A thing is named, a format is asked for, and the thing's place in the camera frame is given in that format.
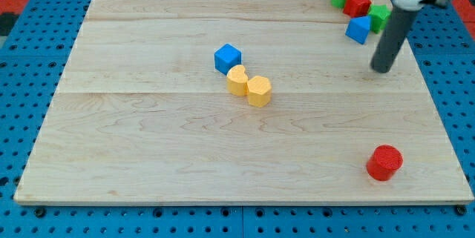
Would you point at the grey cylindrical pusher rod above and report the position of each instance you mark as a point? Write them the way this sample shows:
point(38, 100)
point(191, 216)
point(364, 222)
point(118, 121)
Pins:
point(392, 39)

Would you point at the green star block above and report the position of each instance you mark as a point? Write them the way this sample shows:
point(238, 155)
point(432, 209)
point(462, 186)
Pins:
point(379, 15)

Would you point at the blue triangle block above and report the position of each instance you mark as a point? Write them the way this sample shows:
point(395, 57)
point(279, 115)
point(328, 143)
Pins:
point(358, 29)

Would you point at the red star block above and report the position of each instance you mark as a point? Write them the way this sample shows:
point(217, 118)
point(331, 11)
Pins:
point(356, 8)

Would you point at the red cylinder block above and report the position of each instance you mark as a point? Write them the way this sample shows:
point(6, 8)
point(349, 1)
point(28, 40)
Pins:
point(384, 162)

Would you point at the yellow hexagon block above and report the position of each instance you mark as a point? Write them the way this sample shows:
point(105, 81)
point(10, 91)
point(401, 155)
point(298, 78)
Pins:
point(259, 91)

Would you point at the yellow heart block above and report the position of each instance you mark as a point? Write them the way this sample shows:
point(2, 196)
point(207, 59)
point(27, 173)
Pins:
point(236, 80)

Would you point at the blue cube block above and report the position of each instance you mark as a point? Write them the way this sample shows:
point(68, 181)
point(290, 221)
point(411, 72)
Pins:
point(226, 58)

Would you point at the wooden board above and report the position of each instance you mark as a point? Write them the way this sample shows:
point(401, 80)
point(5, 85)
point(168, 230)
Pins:
point(141, 116)

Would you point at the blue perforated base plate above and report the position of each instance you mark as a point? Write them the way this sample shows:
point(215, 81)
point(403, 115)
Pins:
point(32, 61)

